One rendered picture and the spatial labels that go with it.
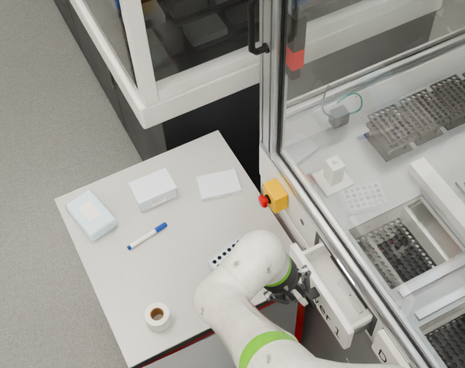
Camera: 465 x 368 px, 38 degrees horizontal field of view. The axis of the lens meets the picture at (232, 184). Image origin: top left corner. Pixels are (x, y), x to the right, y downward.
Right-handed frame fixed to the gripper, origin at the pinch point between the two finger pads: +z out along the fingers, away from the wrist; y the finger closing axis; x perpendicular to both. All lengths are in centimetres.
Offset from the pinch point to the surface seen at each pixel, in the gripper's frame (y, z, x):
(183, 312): 30.5, 6.3, -17.7
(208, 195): 8, 13, -49
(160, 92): 3, -4, -80
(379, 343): -10.2, 6.8, 19.1
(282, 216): -7.2, 20.0, -32.0
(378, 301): -15.7, -1.5, 12.5
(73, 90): 47, 81, -187
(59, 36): 41, 83, -229
